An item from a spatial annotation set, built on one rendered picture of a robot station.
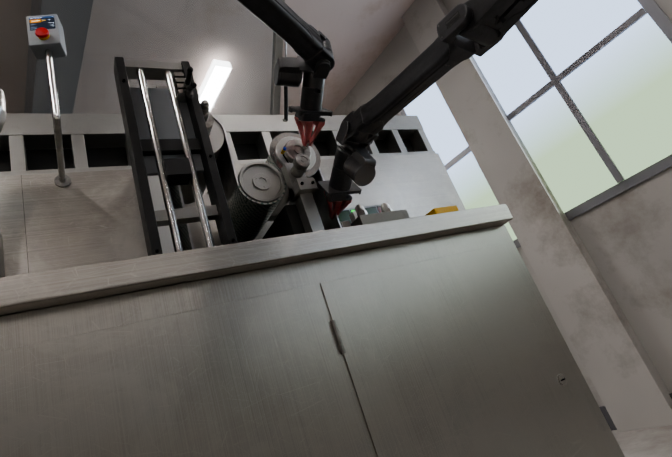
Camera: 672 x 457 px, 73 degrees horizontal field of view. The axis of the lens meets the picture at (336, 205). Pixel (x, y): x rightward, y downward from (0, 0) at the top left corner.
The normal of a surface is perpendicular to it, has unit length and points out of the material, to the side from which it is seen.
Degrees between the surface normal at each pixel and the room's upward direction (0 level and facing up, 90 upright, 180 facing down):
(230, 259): 90
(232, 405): 90
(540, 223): 90
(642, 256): 90
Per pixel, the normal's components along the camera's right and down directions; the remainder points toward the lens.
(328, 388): 0.41, -0.48
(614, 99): -0.79, 0.04
